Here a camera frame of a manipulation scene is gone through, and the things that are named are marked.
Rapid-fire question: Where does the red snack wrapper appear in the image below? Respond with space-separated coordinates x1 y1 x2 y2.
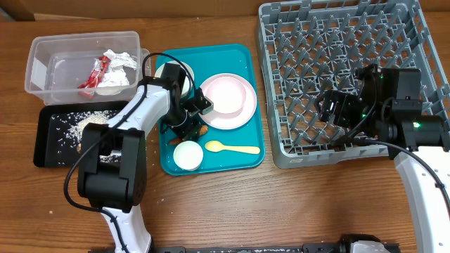
78 56 111 98

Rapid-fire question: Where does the white rice pile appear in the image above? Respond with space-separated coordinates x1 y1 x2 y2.
45 110 119 167

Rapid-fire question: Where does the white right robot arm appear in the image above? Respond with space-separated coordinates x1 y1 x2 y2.
314 64 449 252

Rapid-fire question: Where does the pink bowl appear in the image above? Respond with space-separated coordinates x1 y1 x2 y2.
205 77 246 115

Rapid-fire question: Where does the grey dishwasher rack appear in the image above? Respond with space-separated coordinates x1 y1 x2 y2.
257 0 449 169

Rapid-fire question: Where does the orange carrot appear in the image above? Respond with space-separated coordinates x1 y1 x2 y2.
168 125 208 145

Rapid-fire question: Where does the clear plastic bin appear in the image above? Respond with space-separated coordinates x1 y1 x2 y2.
25 31 149 105

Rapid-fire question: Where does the small white cup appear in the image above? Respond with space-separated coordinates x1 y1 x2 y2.
173 141 204 171

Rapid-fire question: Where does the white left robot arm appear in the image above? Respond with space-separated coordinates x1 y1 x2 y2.
63 58 213 252

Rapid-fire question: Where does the black food waste tray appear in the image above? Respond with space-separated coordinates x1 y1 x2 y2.
33 101 127 167

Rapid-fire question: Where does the white bowl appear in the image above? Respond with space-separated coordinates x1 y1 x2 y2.
155 62 194 98

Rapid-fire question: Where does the teal plastic tray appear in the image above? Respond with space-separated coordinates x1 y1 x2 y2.
159 44 265 176

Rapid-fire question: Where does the pink plate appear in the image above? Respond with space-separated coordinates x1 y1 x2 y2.
200 73 257 130

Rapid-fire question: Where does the white napkin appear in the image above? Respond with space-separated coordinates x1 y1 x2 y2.
96 49 137 96

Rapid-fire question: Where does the yellow plastic spoon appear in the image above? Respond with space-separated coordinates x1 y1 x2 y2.
205 141 261 155

